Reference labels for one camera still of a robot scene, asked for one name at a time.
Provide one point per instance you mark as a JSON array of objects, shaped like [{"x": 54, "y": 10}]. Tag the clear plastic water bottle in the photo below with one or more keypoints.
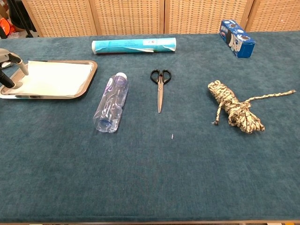
[{"x": 112, "y": 103}]

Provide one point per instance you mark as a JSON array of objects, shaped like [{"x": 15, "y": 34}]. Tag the blue carpet table cover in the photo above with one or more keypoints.
[{"x": 140, "y": 175}]

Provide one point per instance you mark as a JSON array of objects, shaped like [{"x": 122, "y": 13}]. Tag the black tripod stand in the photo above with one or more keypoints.
[{"x": 24, "y": 21}]

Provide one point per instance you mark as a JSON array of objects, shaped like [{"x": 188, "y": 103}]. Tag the light blue wrapped roll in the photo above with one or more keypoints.
[{"x": 122, "y": 44}]

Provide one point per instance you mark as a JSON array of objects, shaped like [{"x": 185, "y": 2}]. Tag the stainless steel tray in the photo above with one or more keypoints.
[{"x": 47, "y": 97}]

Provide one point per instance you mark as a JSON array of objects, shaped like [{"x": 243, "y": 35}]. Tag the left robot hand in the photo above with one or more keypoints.
[{"x": 9, "y": 56}]

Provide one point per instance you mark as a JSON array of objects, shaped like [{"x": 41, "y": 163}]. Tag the wooden rattan folding screen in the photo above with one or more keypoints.
[{"x": 129, "y": 16}]

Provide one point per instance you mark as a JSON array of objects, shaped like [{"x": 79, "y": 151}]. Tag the blue cookie box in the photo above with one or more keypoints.
[{"x": 243, "y": 47}]

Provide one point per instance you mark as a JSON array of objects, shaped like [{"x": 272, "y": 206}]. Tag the orange object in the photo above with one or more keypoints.
[{"x": 5, "y": 24}]

